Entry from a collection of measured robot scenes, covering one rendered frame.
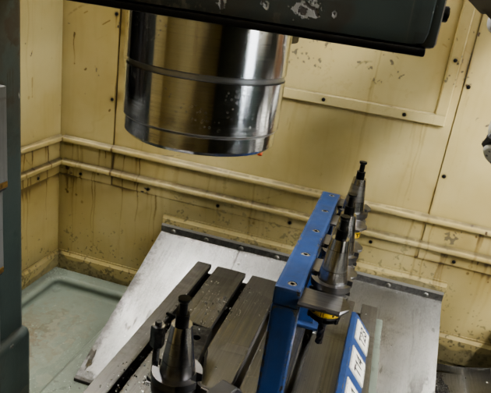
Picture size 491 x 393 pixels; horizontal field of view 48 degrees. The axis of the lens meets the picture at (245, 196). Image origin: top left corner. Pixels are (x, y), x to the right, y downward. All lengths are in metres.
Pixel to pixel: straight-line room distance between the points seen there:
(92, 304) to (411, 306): 1.01
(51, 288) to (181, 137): 1.54
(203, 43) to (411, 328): 1.28
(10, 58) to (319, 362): 0.85
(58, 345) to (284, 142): 0.88
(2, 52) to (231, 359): 0.73
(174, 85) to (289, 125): 1.12
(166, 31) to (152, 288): 1.25
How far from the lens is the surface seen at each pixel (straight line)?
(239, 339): 1.25
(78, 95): 1.84
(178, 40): 0.49
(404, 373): 1.56
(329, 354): 1.26
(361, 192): 1.13
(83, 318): 1.86
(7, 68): 1.07
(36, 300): 1.94
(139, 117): 0.53
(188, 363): 0.69
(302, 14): 0.42
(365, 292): 1.69
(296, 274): 0.84
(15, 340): 1.28
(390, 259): 1.68
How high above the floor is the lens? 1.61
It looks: 20 degrees down
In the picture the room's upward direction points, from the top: 8 degrees clockwise
